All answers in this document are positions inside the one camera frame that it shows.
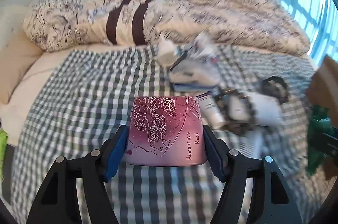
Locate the grey checkered cloth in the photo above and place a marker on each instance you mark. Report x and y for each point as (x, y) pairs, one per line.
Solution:
(79, 107)

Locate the clear bag with blue label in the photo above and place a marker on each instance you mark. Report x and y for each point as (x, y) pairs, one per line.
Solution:
(195, 76)

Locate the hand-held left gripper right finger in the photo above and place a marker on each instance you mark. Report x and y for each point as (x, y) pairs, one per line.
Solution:
(215, 158)

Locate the small white bottle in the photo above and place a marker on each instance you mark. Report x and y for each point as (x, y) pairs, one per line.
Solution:
(166, 52)

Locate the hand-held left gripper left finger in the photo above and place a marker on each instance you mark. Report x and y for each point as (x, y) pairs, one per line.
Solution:
(116, 155)

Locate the cardboard box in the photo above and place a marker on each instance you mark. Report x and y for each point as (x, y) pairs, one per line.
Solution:
(324, 81)

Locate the clear plastic bag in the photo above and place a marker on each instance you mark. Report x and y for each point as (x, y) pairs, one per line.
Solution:
(203, 47)

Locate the black round object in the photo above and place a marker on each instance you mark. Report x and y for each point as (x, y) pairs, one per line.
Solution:
(284, 93)

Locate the white cosmetic tube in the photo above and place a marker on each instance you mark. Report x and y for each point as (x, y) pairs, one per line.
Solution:
(212, 113)

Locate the floral duvet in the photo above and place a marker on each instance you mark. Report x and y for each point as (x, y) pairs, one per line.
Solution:
(92, 18)

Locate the white plastic device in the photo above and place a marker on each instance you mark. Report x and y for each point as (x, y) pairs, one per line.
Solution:
(266, 110)

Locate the green medicine box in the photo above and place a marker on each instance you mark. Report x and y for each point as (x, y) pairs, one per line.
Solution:
(315, 139)

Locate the beige pillow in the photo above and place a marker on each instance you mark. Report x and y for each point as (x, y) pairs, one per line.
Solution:
(15, 62)

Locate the blue curtain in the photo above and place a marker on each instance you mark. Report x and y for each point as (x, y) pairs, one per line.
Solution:
(303, 2)

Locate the maroon rose print box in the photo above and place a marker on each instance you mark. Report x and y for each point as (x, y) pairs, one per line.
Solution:
(163, 134)

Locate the green snack packet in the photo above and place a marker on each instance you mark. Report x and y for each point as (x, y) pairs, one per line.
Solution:
(3, 142)

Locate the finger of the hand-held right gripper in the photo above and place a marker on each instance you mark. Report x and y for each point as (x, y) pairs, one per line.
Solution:
(330, 144)

